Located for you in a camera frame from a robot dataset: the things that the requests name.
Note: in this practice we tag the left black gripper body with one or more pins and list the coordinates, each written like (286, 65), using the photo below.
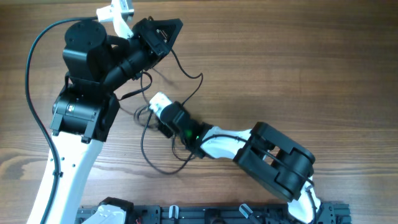
(153, 54)

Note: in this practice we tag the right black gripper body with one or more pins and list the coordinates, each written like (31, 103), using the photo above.
(168, 128)

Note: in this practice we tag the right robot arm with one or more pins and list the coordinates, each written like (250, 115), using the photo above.
(281, 165)

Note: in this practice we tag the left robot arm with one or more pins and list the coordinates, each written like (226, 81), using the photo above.
(86, 107)

